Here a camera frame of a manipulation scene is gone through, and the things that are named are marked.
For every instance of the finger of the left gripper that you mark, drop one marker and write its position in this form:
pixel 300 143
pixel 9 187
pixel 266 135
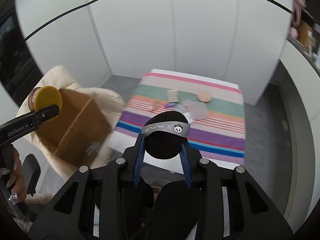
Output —
pixel 47 113

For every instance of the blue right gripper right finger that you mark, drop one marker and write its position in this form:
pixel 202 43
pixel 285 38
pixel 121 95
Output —
pixel 186 166

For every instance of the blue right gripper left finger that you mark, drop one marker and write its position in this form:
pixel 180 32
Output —
pixel 139 152

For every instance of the copper jar yellow lid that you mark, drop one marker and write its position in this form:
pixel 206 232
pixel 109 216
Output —
pixel 42 97

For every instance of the translucent square plastic case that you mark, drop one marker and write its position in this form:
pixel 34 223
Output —
pixel 196 109

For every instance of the pink purple small tube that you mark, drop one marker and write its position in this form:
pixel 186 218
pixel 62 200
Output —
pixel 170 104

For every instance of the cardboard box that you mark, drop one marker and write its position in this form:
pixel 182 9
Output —
pixel 79 130

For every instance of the cream padded chair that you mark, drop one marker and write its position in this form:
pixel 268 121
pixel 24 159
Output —
pixel 110 104

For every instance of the striped pastel cloth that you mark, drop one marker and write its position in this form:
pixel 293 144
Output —
pixel 221 136

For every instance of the beige rectangular sponge block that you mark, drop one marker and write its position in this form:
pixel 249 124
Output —
pixel 172 96

